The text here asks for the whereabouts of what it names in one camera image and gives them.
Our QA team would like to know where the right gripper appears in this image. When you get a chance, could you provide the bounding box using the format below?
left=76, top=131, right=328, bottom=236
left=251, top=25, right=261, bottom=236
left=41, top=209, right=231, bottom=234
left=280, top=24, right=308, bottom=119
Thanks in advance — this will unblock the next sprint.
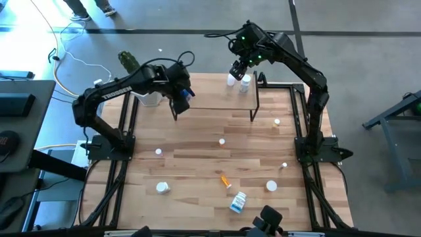
left=229, top=42, right=264, bottom=81

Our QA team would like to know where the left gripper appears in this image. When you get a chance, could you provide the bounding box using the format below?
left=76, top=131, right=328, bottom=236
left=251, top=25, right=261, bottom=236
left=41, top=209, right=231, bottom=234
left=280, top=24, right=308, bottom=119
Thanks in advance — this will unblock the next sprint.
left=166, top=62, right=197, bottom=115

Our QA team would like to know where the white bottle grey label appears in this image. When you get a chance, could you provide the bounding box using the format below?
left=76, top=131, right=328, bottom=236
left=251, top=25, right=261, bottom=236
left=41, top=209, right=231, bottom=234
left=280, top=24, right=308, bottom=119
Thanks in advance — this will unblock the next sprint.
left=239, top=74, right=252, bottom=93

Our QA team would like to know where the wide amber bottle white cap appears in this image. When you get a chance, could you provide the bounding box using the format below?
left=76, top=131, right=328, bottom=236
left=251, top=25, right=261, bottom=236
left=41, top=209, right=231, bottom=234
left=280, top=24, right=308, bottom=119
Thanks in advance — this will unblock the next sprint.
left=155, top=181, right=171, bottom=195

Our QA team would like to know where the white bottle blue label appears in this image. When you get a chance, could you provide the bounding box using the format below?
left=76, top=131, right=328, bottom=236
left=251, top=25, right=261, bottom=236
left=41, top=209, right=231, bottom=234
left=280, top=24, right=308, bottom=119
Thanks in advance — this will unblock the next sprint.
left=229, top=191, right=247, bottom=214

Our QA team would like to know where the white planter pot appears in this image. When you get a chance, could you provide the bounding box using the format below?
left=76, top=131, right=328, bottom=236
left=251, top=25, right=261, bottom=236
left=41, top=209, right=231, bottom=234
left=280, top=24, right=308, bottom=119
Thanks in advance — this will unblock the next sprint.
left=130, top=90, right=164, bottom=108

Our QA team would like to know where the green cactus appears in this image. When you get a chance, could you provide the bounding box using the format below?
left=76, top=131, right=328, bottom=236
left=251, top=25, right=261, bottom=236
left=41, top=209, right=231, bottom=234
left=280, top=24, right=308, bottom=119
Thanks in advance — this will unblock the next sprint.
left=117, top=50, right=141, bottom=75

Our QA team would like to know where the amber vial white cap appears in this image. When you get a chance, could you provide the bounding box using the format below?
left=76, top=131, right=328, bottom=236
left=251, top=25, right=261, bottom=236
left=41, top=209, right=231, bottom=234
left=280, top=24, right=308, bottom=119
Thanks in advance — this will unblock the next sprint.
left=219, top=174, right=233, bottom=190

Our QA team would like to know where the white box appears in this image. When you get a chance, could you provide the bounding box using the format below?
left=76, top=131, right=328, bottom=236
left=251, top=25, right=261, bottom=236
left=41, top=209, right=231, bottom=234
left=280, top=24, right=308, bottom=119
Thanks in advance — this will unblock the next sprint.
left=70, top=140, right=91, bottom=169

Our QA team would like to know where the person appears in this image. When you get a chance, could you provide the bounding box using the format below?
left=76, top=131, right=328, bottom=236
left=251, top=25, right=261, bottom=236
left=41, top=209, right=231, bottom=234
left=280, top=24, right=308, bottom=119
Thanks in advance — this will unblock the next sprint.
left=62, top=0, right=118, bottom=22

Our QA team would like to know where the grey desk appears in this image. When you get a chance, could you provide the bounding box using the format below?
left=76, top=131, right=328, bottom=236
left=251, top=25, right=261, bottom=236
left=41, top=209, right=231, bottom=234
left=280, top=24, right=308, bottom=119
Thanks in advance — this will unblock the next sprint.
left=0, top=78, right=57, bottom=174

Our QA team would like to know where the black box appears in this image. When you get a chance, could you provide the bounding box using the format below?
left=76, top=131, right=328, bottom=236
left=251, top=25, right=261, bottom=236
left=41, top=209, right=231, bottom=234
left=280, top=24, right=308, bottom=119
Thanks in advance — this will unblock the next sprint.
left=0, top=93, right=36, bottom=118

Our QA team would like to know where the dark flat tablet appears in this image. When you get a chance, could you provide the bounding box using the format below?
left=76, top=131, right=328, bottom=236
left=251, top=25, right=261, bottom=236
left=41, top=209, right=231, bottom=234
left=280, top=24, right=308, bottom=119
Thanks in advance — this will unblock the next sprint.
left=0, top=70, right=36, bottom=80

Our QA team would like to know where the blue-grey metal stand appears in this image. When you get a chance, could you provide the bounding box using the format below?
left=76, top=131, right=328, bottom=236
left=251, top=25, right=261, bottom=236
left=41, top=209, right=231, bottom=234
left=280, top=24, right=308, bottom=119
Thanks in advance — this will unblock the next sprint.
left=361, top=90, right=421, bottom=194

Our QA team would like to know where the black round speaker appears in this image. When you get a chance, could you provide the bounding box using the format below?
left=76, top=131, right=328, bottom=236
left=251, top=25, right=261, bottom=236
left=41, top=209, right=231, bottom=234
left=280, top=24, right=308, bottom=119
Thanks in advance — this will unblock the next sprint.
left=0, top=130, right=20, bottom=156

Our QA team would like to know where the wooden shelf black frame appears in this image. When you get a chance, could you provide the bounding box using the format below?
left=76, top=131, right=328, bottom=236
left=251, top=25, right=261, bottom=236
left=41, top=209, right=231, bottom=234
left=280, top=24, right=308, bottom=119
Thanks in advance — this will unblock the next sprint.
left=168, top=70, right=268, bottom=123

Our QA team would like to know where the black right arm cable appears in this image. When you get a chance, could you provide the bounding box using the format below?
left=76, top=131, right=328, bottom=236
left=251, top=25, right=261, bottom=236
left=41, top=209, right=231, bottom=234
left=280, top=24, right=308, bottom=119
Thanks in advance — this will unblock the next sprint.
left=203, top=21, right=247, bottom=43

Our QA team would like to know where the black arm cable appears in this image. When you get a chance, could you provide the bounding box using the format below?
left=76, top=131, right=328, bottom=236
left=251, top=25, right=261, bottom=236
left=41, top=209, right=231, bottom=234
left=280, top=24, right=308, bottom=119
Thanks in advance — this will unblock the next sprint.
left=131, top=51, right=196, bottom=76
left=203, top=21, right=247, bottom=43

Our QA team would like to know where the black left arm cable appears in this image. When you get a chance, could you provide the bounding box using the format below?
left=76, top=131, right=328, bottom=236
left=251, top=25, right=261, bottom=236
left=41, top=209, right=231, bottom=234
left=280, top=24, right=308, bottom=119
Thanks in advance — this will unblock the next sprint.
left=131, top=51, right=196, bottom=76

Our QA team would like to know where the black aluminium table frame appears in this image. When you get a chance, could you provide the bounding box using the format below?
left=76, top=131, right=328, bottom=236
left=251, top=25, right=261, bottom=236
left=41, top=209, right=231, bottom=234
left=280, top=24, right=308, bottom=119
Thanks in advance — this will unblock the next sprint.
left=78, top=82, right=355, bottom=231

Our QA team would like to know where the white cable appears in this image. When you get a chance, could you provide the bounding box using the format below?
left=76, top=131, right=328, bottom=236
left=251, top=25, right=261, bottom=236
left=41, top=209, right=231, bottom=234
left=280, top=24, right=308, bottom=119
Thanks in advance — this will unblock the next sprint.
left=59, top=21, right=112, bottom=83

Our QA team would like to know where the black leader arm handle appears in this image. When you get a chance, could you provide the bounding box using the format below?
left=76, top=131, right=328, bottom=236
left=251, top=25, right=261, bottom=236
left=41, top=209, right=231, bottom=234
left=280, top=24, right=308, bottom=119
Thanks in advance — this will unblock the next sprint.
left=252, top=205, right=284, bottom=237
left=130, top=225, right=153, bottom=237

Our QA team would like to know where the yellow cable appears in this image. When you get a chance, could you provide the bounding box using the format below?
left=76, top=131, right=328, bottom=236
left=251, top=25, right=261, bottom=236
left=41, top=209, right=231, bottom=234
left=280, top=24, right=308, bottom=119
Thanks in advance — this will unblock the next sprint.
left=29, top=0, right=80, bottom=98

